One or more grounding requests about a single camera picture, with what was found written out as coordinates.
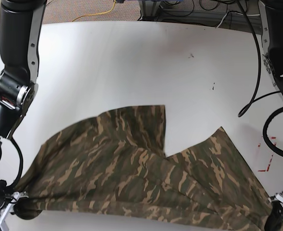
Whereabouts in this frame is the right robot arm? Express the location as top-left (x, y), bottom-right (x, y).
top-left (0, 0), bottom-right (47, 159)

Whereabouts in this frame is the red tape marking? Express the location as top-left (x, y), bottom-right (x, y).
top-left (255, 136), bottom-right (275, 172)

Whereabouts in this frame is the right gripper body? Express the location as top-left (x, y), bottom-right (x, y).
top-left (0, 192), bottom-right (27, 221)

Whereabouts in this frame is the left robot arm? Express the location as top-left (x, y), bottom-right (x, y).
top-left (256, 0), bottom-right (283, 231)

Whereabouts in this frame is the camouflage t-shirt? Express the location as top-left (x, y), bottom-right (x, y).
top-left (16, 105), bottom-right (272, 231)

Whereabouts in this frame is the yellow cable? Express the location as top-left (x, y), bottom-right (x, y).
top-left (72, 0), bottom-right (116, 23)

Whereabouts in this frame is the white cable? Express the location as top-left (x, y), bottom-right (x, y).
top-left (216, 12), bottom-right (236, 28)

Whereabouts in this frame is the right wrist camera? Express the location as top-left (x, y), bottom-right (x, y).
top-left (0, 221), bottom-right (9, 231)

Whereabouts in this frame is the grey metal stand base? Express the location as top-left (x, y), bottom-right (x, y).
top-left (138, 0), bottom-right (168, 22)

